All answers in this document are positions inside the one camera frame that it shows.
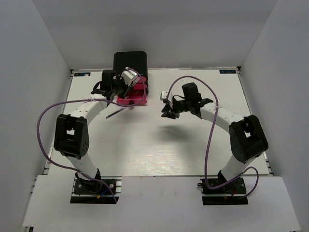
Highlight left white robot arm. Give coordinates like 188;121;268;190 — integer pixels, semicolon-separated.
54;70;139;193

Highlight black drawer cabinet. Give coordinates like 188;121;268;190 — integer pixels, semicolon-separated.
112;51;149;95

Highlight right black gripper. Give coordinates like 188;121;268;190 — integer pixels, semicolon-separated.
162;98;192;119

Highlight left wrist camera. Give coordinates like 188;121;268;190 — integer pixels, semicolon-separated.
121;70;140;86

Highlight pink bottom drawer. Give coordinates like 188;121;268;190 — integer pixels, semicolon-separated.
116;90;147;105

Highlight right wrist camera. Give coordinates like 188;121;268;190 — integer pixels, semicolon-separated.
160;91;173;104

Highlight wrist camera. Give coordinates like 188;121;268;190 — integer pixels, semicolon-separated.
121;70;140;86
160;91;173;104

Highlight purple gel pen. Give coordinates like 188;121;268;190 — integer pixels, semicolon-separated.
105;107;127;119

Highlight pink top drawer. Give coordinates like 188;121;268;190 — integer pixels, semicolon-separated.
138;76;147;83

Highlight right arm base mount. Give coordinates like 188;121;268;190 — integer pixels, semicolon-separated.
197;178;248;206

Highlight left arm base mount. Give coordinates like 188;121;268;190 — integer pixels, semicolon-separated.
70;177;122;204

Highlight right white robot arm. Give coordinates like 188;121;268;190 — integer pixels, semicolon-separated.
160;83;268;193

